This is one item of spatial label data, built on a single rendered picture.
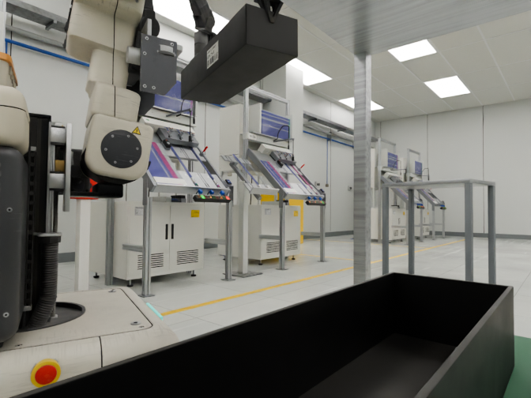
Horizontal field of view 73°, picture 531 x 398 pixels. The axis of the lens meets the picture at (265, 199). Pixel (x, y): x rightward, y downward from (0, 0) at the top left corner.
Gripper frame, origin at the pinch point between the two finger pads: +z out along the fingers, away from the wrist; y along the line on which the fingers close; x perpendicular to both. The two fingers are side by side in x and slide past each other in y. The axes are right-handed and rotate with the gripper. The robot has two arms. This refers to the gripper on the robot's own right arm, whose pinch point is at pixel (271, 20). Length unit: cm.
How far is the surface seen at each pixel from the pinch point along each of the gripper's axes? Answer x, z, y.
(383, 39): -5.9, 18.3, -34.7
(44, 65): 61, -94, 339
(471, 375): 24, 67, -69
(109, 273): 16, 100, 203
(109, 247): 16, 81, 203
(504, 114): -803, -157, 328
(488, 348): 16, 67, -66
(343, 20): 6.3, 18.2, -35.9
